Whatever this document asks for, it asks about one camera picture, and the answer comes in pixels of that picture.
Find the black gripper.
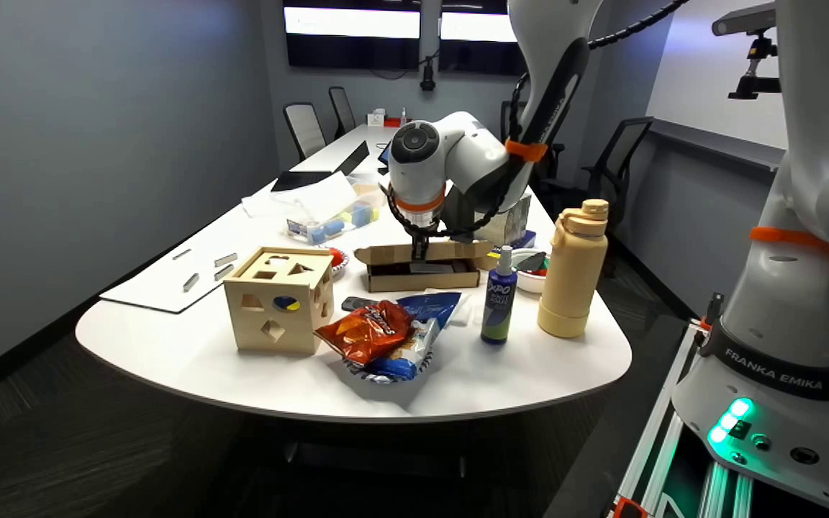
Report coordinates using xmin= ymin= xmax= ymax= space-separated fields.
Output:
xmin=399 ymin=204 xmax=452 ymax=267

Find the brown wooden hinged box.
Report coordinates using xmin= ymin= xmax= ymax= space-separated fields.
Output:
xmin=352 ymin=240 xmax=486 ymax=298

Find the blue spray bottle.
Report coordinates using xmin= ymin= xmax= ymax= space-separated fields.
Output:
xmin=477 ymin=243 xmax=522 ymax=349

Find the red chips bag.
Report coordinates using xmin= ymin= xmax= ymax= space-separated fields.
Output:
xmin=313 ymin=300 xmax=416 ymax=371

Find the blue book with yellow edge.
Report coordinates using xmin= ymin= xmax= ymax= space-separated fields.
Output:
xmin=474 ymin=227 xmax=539 ymax=262

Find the clear plastic container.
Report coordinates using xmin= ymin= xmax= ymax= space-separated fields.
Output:
xmin=283 ymin=174 xmax=385 ymax=249

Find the white bowl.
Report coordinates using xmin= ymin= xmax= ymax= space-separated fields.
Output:
xmin=511 ymin=252 xmax=553 ymax=298

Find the tan insulated water bottle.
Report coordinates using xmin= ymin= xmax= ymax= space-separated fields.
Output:
xmin=536 ymin=195 xmax=612 ymax=344

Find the wooden shape sorter cube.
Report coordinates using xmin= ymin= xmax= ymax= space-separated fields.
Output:
xmin=221 ymin=244 xmax=337 ymax=359

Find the grey mesh office chair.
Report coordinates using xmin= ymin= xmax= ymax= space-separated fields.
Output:
xmin=324 ymin=85 xmax=360 ymax=138
xmin=278 ymin=100 xmax=329 ymax=162
xmin=583 ymin=115 xmax=654 ymax=236

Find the white sheet with marks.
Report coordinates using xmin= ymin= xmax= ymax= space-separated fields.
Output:
xmin=96 ymin=226 xmax=244 ymax=316

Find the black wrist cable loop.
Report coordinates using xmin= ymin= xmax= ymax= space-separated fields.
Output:
xmin=383 ymin=181 xmax=511 ymax=244

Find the grey wall ledge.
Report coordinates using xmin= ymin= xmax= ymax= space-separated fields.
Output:
xmin=648 ymin=115 xmax=789 ymax=181

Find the black overhead arm cable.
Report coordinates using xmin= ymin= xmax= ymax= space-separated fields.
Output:
xmin=583 ymin=0 xmax=690 ymax=52

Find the white metal stand frame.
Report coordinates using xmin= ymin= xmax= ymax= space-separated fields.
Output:
xmin=611 ymin=313 xmax=758 ymax=518

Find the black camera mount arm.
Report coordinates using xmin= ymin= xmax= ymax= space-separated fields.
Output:
xmin=724 ymin=33 xmax=786 ymax=105

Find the grey stereo camera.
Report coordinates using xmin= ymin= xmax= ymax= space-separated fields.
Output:
xmin=707 ymin=0 xmax=781 ymax=40

